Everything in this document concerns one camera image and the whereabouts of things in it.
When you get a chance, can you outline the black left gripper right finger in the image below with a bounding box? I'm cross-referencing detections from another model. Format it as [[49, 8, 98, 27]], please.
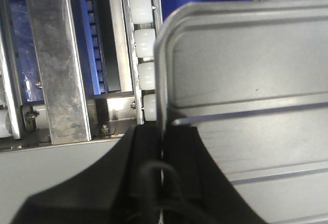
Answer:
[[163, 126, 265, 223]]

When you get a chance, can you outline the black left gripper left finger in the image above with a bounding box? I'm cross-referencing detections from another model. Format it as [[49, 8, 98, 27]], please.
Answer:
[[11, 125, 159, 223]]

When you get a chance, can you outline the small silver ribbed tray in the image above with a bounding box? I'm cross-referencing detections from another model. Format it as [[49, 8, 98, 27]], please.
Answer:
[[155, 0, 327, 223]]

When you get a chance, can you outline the black cable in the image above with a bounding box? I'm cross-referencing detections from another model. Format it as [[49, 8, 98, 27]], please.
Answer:
[[137, 158, 221, 224]]

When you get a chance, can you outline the steel divider rail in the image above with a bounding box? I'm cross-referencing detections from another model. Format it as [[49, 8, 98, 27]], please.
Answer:
[[26, 0, 91, 145]]

